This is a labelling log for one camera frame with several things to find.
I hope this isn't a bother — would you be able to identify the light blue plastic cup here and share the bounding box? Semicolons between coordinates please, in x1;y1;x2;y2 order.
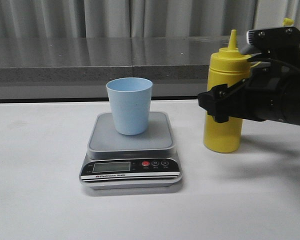
106;77;153;136

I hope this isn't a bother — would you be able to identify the silver electronic kitchen scale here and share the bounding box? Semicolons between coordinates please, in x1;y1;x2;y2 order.
79;111;183;190

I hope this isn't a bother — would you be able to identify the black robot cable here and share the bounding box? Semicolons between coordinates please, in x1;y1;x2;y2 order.
246;57;300;83

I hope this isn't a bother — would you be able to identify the yellow squeeze bottle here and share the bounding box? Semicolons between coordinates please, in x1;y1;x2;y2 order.
203;17;295;154

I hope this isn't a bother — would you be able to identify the grey stone counter ledge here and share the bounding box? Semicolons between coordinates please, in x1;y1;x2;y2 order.
0;36;229;84

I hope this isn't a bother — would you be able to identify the grey pleated curtain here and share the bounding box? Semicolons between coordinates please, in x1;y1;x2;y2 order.
0;0;300;38

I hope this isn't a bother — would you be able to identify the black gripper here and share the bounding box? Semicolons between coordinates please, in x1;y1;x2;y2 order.
197;67;288;123

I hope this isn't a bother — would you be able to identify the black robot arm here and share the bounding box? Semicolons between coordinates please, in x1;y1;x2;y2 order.
198;67;300;126

